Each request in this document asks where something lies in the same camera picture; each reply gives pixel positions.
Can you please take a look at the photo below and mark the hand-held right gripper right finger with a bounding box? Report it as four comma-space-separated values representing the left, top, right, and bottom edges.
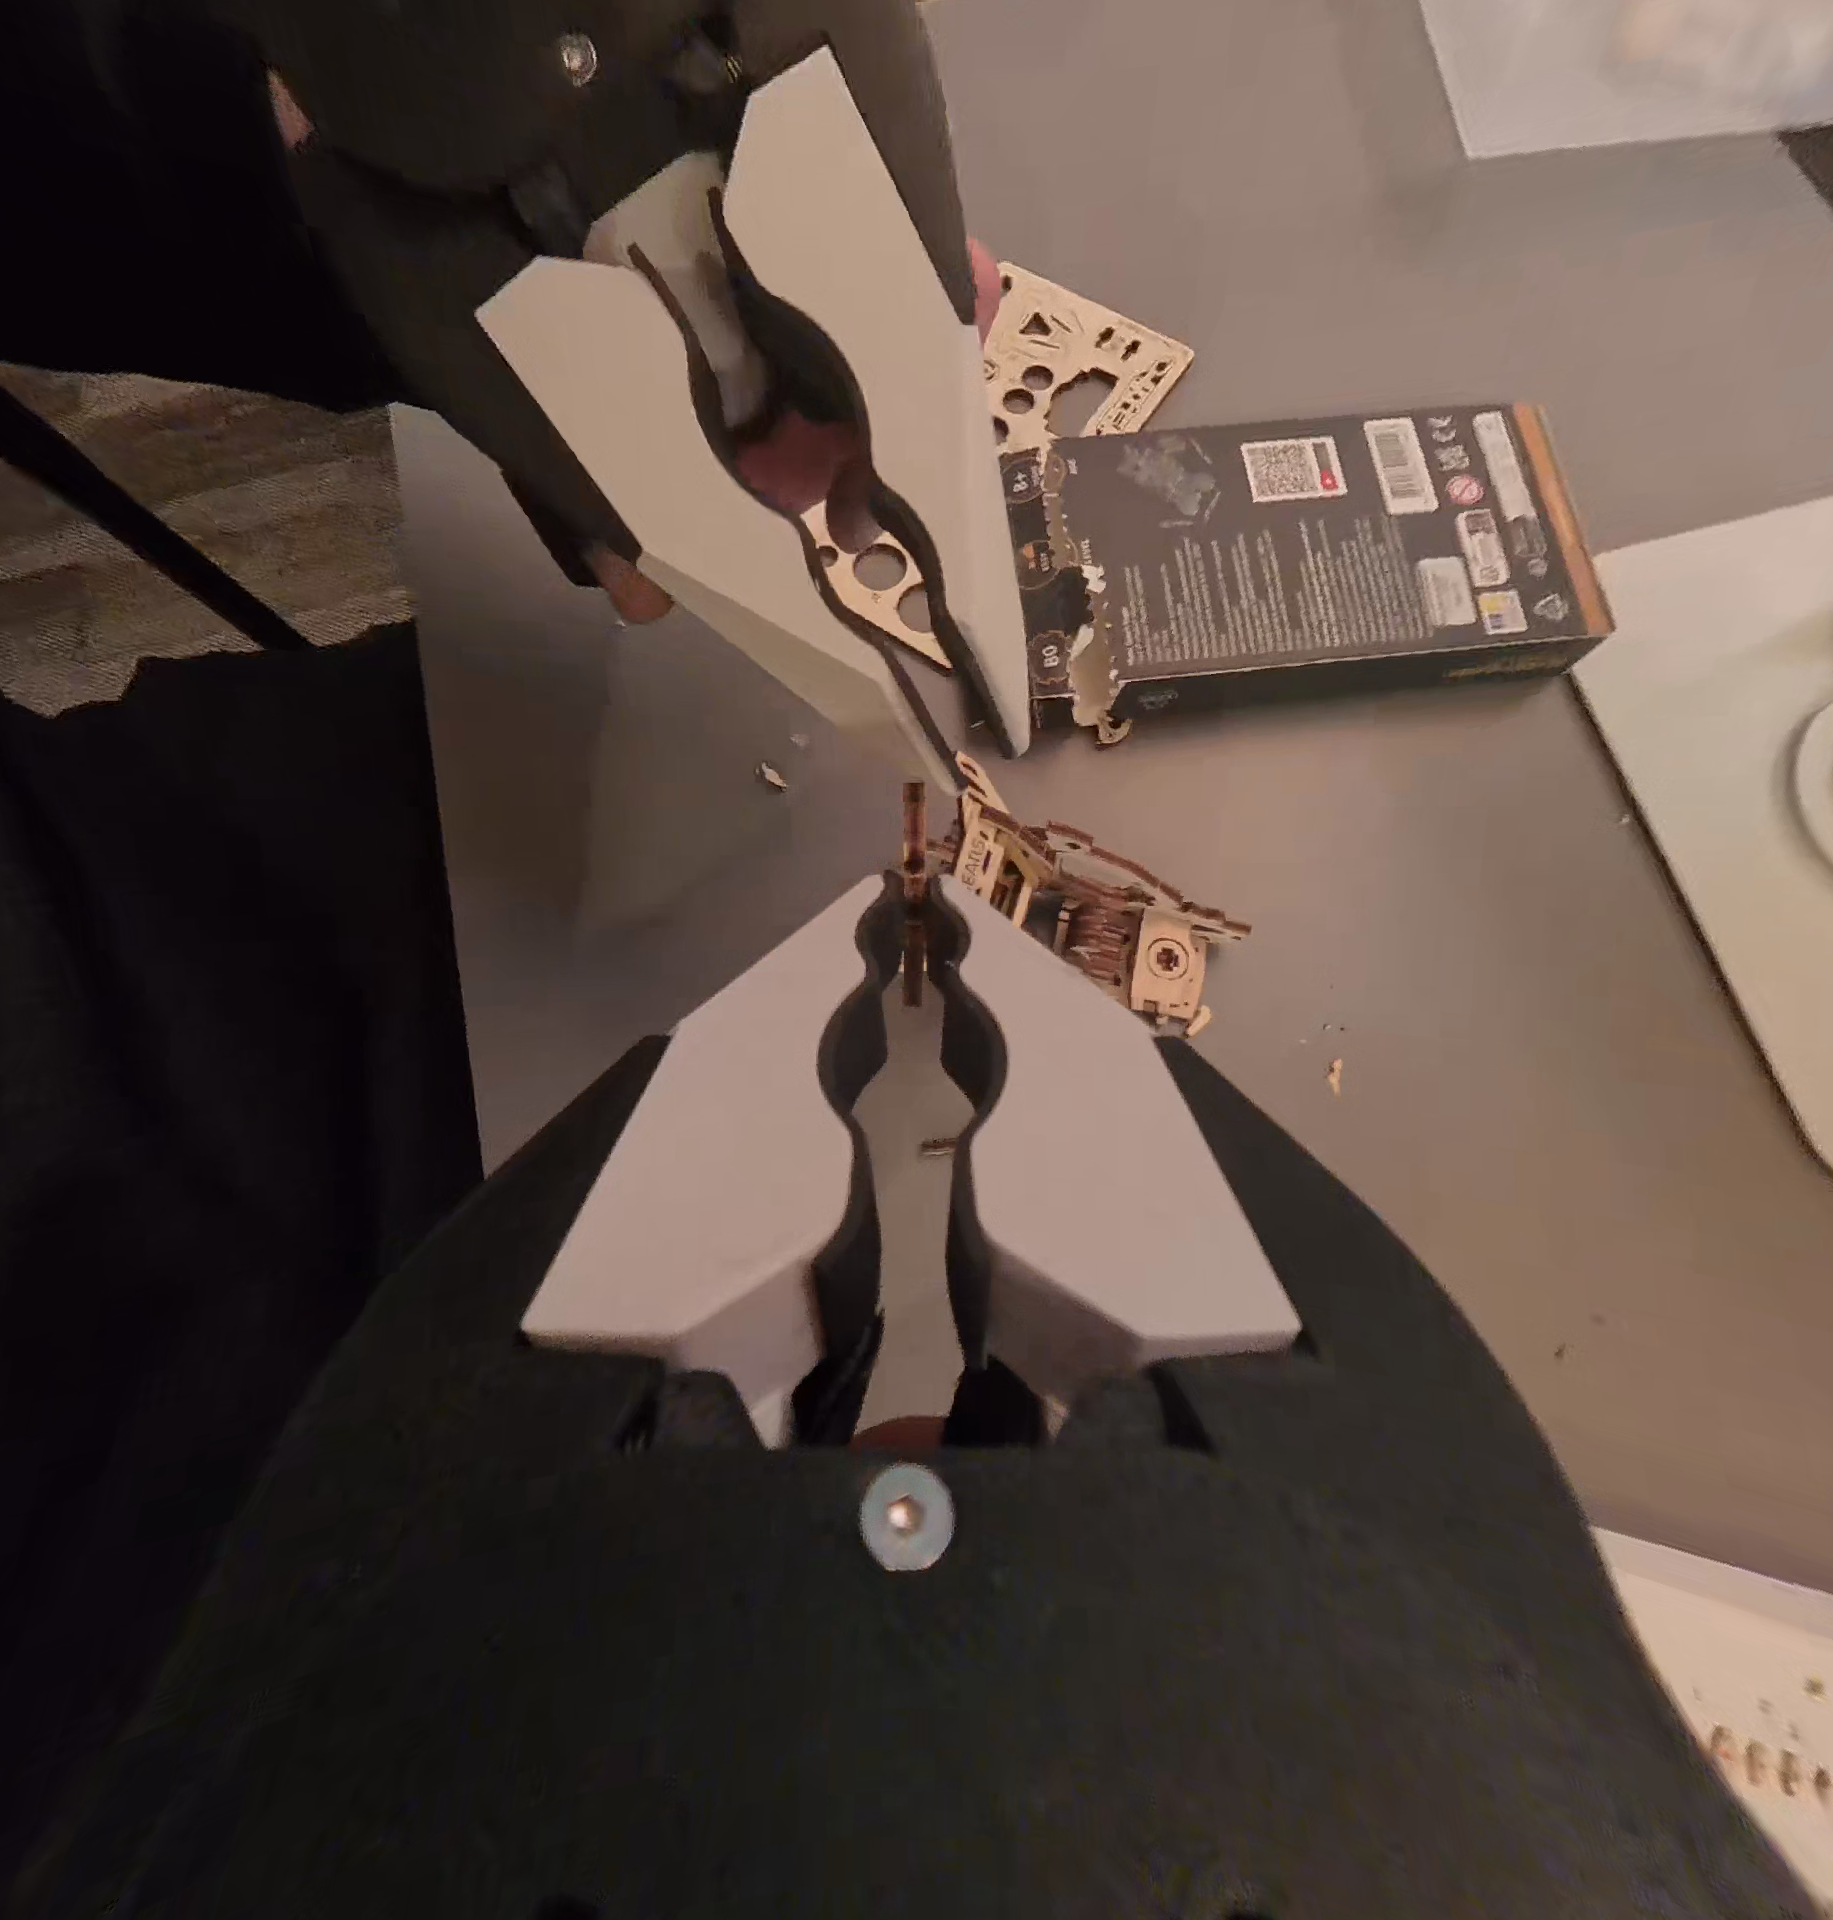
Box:
931, 874, 1303, 1413

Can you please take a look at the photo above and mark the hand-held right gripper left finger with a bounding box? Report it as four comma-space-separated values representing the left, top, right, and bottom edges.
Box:
521, 877, 893, 1419

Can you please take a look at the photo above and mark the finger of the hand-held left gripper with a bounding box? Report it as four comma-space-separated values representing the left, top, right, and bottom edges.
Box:
706, 42, 1036, 759
476, 255, 963, 796

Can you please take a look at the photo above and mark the wooden model frame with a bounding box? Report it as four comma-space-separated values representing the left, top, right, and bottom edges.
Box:
924, 757, 1257, 1039

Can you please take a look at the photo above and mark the dark wooden axle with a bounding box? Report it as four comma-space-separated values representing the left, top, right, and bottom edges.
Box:
893, 779, 944, 1010

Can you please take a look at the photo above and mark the punched wooden parts sheet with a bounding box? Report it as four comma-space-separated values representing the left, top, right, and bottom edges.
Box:
795, 262, 1199, 680

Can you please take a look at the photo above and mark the black model kit box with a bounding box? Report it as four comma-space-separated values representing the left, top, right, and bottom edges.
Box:
998, 398, 1617, 745

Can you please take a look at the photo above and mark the person's left hand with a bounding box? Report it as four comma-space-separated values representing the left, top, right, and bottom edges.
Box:
736, 402, 877, 511

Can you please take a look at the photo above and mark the black metal pole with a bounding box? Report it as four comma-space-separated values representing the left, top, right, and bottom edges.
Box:
0, 352, 321, 656

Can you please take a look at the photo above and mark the white document stand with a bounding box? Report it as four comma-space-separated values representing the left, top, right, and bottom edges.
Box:
1568, 486, 1833, 1205

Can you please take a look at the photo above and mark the folded instruction booklet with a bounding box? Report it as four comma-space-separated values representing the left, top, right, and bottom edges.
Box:
1591, 1527, 1833, 1920

